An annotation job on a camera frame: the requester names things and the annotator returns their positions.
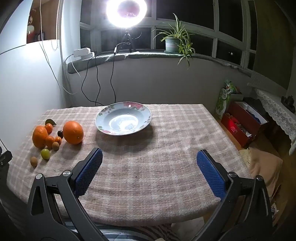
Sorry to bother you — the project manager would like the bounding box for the brown longan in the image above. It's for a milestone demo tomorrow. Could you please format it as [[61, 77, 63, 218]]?
[[30, 157, 38, 168], [52, 142, 60, 151]]

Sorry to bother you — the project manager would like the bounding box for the green grape fruit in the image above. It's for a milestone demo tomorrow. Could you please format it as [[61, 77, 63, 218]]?
[[40, 148, 51, 161]]

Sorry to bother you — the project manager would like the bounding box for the large bumpy orange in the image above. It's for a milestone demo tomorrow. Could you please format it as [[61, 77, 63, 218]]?
[[32, 126, 48, 149]]

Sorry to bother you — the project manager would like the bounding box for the small mandarin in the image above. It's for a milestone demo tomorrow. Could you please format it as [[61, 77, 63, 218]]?
[[45, 136, 55, 149]]

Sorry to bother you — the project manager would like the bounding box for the mandarin with green leaf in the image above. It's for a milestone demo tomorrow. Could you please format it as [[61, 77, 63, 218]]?
[[45, 119, 56, 134]]

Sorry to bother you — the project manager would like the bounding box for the small kumquat orange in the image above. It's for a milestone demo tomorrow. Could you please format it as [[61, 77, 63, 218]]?
[[55, 136, 62, 145]]

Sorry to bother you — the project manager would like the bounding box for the dark cherry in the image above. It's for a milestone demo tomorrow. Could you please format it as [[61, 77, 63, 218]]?
[[57, 131, 64, 138]]

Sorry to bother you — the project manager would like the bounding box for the large round orange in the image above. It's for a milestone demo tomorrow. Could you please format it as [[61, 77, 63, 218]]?
[[63, 121, 84, 145]]

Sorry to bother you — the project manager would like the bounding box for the beige cushion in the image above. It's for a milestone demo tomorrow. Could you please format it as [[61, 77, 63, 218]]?
[[239, 147, 283, 203]]

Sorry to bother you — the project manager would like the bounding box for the red box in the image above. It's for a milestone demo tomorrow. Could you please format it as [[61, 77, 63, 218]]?
[[221, 101, 268, 147]]

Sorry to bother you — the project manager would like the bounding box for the pink plaid tablecloth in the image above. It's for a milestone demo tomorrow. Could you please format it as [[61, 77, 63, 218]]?
[[6, 104, 250, 226]]

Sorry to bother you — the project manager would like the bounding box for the lace cloth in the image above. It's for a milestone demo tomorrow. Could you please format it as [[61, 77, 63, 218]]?
[[255, 88, 296, 156]]

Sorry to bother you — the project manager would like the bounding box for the floral white plate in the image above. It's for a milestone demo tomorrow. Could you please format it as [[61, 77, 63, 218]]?
[[95, 101, 152, 136]]

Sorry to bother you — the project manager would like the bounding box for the red vase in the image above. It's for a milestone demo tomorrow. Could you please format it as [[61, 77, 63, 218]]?
[[26, 9, 37, 44]]

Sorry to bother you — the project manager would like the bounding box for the green snack bag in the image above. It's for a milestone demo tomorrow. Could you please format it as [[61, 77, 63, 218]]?
[[215, 80, 237, 119]]

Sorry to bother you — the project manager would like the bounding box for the white power strip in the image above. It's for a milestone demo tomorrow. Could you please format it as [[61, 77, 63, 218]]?
[[73, 47, 95, 60]]

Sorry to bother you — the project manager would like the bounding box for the black tripod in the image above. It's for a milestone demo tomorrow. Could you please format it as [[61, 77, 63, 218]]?
[[121, 29, 136, 53]]

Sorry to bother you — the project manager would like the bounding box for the potted spider plant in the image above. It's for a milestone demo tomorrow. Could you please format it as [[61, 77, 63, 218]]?
[[153, 13, 196, 68]]

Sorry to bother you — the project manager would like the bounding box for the white cable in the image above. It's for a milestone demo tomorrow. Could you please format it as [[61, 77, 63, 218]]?
[[38, 0, 82, 95]]

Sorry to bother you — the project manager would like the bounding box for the black cable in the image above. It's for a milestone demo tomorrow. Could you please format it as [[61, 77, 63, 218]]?
[[81, 42, 132, 107]]

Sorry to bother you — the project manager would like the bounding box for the ring light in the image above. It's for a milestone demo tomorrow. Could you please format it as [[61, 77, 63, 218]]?
[[106, 0, 147, 29]]

